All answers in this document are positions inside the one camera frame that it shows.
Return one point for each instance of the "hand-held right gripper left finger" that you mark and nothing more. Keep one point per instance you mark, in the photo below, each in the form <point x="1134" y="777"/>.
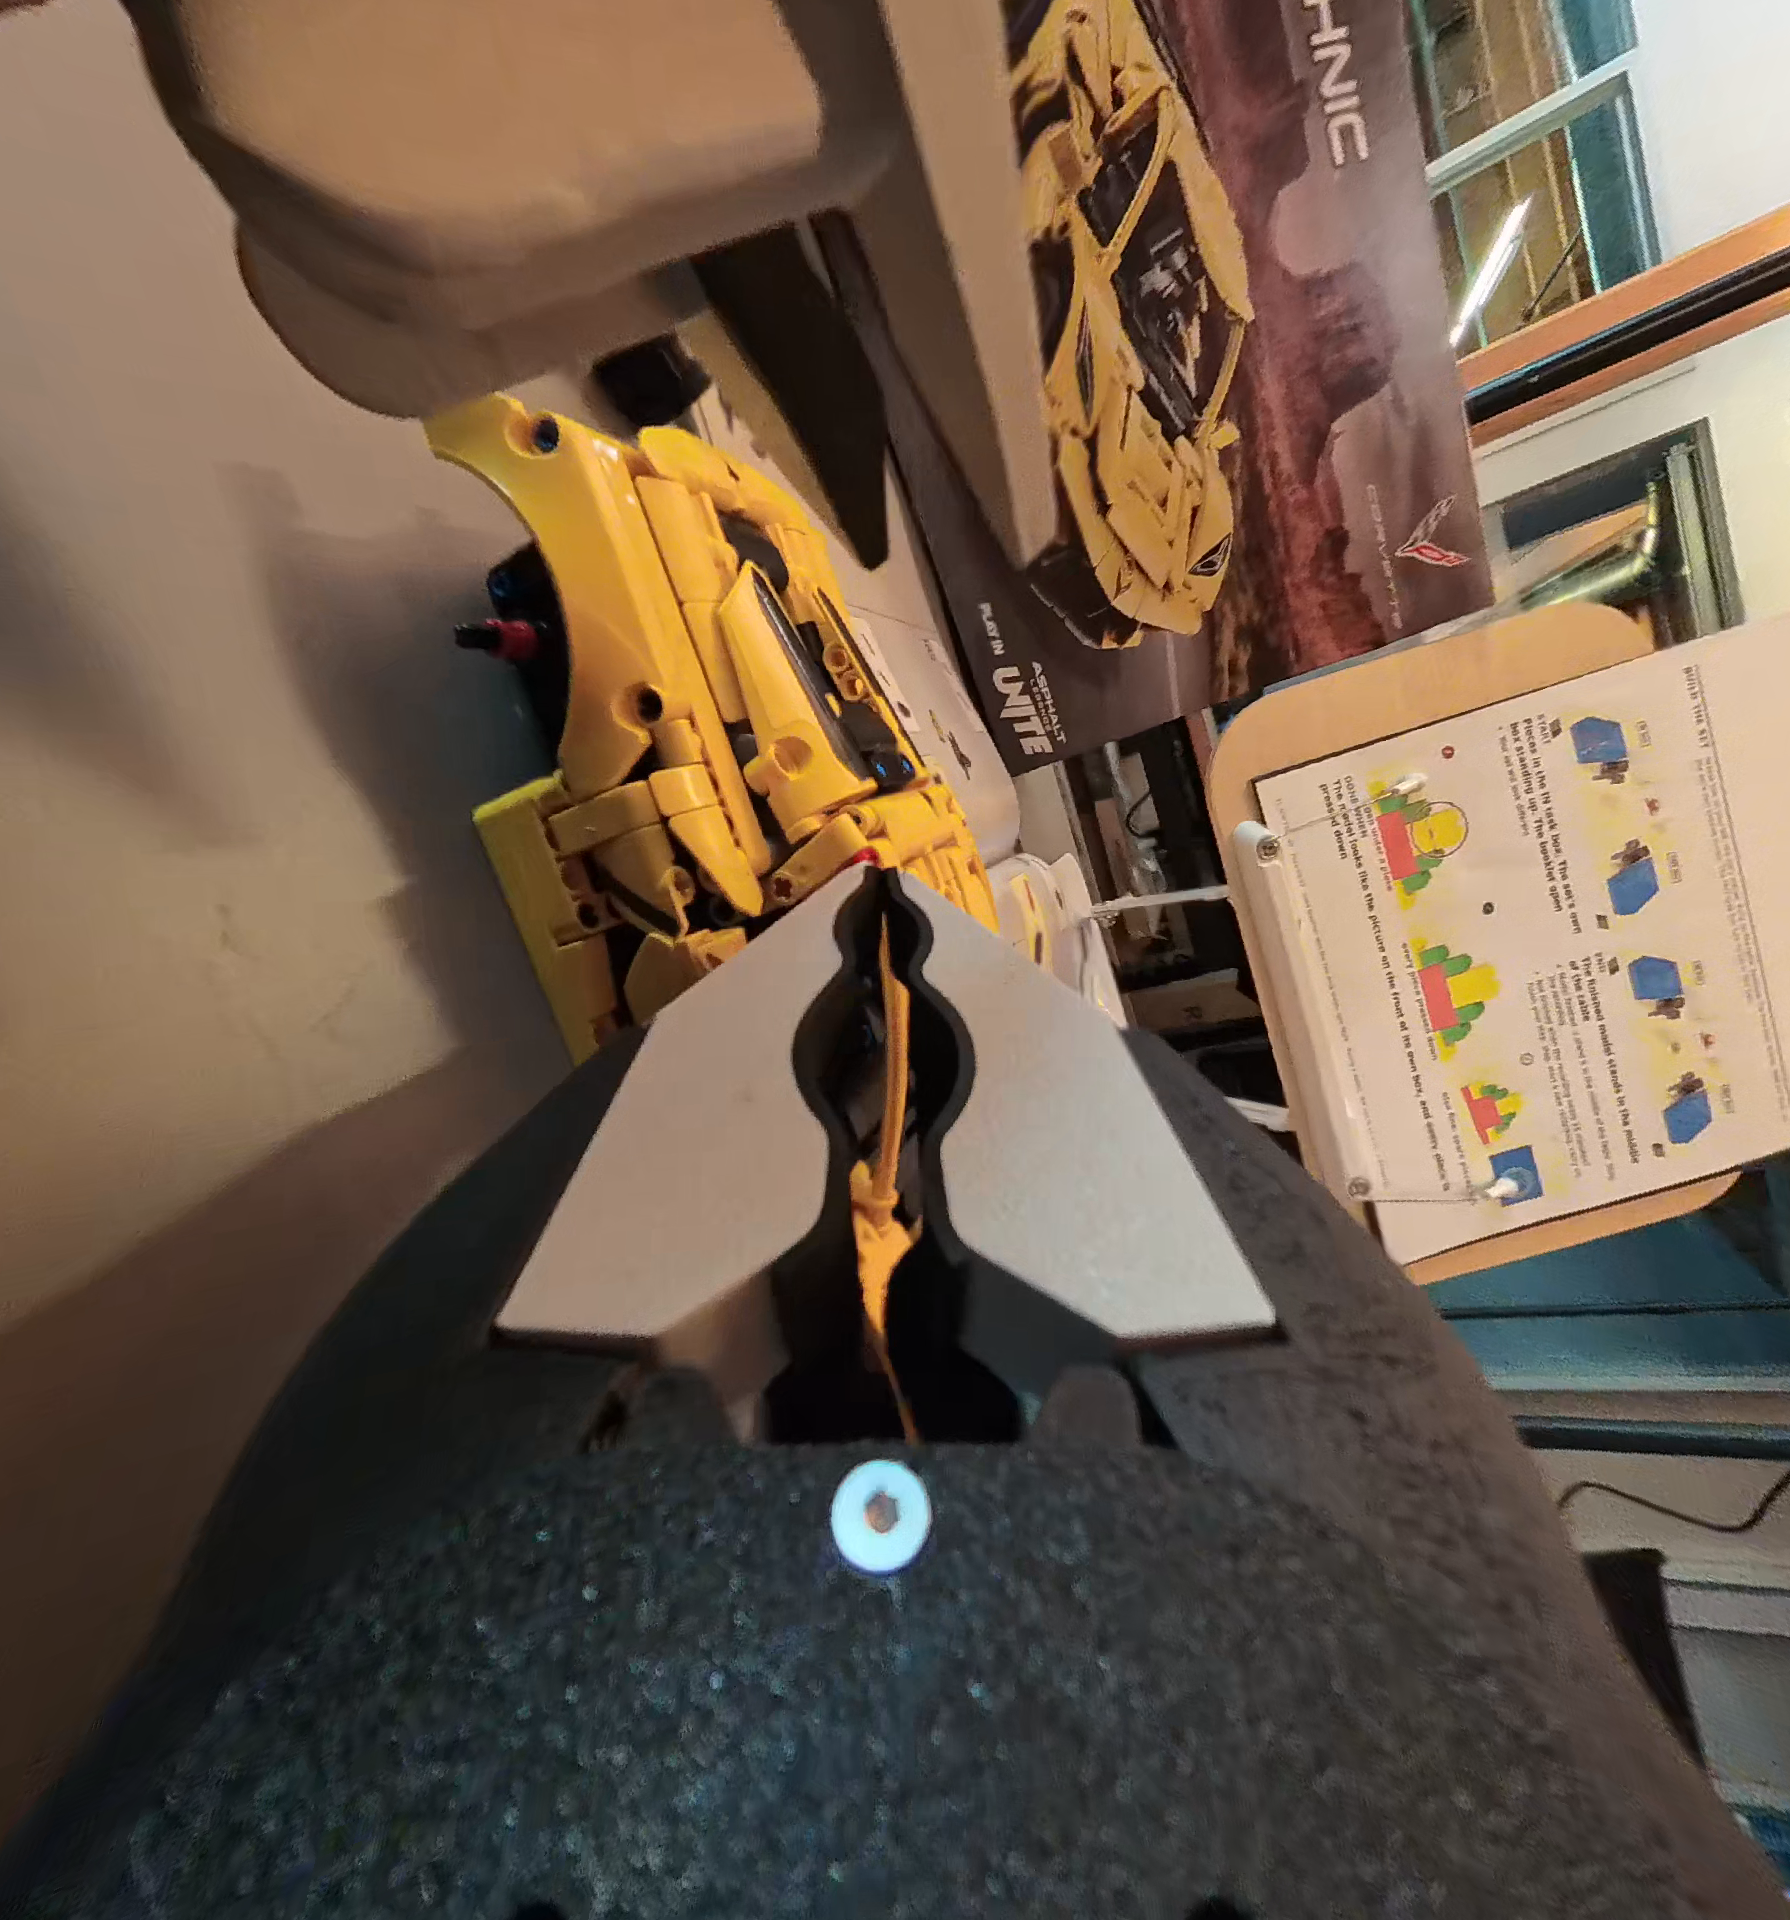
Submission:
<point x="653" y="1185"/>

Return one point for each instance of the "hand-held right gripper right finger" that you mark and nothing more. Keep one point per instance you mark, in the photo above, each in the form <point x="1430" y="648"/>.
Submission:
<point x="1120" y="1185"/>

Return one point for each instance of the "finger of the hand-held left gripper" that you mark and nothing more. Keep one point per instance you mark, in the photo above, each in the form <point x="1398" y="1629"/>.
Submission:
<point x="505" y="151"/>
<point x="969" y="300"/>

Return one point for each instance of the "building instruction booklet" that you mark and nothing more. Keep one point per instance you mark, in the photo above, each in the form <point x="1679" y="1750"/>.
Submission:
<point x="933" y="705"/>

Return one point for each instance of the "yellow toy brick car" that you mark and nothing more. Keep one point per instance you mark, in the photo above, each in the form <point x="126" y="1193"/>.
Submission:
<point x="653" y="675"/>

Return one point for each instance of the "grey desk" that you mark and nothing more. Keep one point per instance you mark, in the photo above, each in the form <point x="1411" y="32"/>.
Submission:
<point x="158" y="751"/>

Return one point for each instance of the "toy car set box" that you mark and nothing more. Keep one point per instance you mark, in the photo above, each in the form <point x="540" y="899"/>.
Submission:
<point x="1284" y="375"/>

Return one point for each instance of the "white document stand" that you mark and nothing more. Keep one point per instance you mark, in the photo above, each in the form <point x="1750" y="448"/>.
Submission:
<point x="1284" y="705"/>

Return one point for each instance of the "printed instruction sheet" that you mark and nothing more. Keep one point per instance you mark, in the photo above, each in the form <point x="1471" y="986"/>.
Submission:
<point x="1583" y="931"/>

